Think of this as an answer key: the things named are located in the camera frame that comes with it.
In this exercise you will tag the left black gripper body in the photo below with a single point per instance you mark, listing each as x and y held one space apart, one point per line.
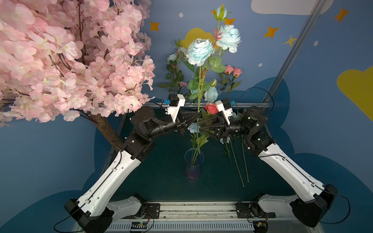
179 124

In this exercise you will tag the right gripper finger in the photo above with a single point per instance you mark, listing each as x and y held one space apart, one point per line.
208 125
210 134

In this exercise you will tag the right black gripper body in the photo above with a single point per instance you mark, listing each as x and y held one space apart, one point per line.
221 127

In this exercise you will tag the purple ribbed glass vase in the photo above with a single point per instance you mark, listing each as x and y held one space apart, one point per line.
194 161

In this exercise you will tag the blue rose stem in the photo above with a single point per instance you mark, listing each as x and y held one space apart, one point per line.
210 93
239 145

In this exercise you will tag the pink rose stem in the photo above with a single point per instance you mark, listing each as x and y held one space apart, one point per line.
228 79

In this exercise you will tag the blue flower bunch purple vase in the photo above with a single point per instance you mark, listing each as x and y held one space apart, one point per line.
205 55

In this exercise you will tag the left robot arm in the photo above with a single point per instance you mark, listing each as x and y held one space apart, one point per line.
94 211

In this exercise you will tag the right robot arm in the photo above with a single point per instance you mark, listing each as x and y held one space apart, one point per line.
312 198

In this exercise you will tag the red and coral rose stem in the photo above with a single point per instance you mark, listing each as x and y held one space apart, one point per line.
209 112

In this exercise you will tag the pink cherry blossom tree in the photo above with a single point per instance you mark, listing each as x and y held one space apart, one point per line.
74 59

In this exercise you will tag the aluminium frame back bar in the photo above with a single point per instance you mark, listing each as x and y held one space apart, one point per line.
194 105

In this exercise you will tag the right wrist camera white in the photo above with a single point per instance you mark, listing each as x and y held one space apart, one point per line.
225 107

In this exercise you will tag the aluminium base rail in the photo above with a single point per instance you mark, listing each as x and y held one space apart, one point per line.
208 217

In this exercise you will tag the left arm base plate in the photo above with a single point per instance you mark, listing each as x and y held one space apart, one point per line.
150 209

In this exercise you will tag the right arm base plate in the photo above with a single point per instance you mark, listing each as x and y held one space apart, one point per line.
247 209

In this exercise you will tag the aluminium frame corner post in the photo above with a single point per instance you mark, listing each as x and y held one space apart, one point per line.
302 36

